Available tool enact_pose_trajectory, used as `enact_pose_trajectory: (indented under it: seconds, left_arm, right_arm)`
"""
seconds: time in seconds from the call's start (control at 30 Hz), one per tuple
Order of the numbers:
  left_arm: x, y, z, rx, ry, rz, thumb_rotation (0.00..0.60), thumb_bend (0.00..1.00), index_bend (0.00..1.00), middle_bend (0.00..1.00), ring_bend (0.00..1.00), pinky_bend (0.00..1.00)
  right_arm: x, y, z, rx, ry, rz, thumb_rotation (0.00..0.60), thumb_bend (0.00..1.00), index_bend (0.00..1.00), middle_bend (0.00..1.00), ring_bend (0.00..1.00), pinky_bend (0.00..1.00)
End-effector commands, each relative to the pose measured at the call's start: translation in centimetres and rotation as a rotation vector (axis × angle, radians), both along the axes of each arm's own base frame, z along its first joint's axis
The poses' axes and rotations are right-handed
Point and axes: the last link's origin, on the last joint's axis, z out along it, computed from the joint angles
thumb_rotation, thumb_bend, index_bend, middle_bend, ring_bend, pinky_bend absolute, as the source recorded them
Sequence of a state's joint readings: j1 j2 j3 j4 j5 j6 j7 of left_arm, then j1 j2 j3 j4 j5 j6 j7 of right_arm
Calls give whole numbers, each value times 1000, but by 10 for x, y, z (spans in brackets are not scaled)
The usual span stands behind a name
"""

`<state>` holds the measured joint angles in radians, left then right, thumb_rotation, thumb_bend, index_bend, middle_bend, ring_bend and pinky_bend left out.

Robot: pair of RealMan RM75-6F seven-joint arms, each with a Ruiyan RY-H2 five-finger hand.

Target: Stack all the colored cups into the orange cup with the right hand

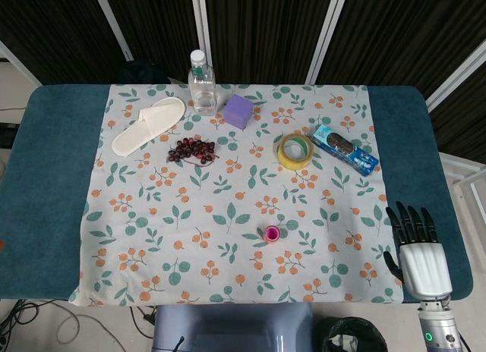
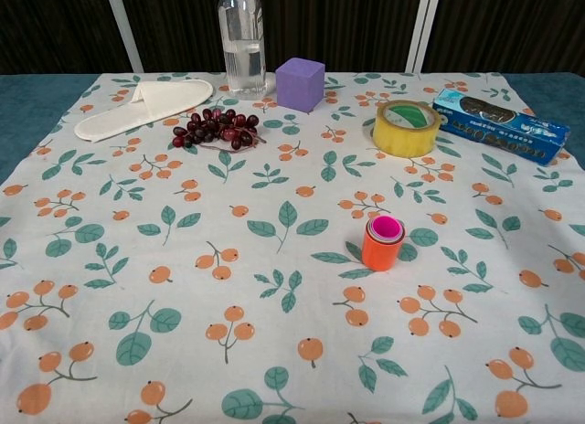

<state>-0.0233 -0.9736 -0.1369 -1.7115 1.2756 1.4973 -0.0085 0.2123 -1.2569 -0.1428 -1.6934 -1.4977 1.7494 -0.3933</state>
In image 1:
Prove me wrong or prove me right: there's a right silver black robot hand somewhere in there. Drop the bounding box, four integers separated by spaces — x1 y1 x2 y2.
383 201 455 302

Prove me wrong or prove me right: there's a white metal rack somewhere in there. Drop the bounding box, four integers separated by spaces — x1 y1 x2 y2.
440 150 486 216

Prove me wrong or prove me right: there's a black bin bag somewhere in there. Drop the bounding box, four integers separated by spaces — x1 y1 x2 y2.
321 316 388 352

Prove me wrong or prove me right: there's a blue cookie box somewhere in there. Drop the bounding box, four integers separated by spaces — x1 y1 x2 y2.
311 124 380 178

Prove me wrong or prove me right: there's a yellow packing tape roll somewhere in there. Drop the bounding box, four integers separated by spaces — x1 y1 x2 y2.
275 132 314 171

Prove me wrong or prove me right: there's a grey-blue robot torso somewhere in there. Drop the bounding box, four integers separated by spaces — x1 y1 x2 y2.
151 303 314 352

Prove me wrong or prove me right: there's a floral print tablecloth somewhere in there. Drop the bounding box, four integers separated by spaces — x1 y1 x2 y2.
68 83 404 306

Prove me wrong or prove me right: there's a purple foam cube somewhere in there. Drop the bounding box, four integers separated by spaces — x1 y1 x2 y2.
223 94 254 130

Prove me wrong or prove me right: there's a dark red grape bunch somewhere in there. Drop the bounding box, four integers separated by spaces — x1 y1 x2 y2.
168 137 220 168

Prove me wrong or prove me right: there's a clear plastic water bottle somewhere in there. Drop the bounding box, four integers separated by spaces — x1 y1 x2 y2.
188 49 217 115

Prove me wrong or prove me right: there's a white disposable slipper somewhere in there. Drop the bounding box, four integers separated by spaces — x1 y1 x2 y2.
112 97 186 156

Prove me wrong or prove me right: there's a teal table cover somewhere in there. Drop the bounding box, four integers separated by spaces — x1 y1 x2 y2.
0 84 474 303

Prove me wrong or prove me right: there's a white screen frame post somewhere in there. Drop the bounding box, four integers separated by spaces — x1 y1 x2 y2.
424 44 486 112
305 0 350 86
90 0 134 61
0 40 43 90
191 0 213 71

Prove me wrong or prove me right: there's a grey floor cable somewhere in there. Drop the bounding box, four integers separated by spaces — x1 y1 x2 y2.
0 298 89 352

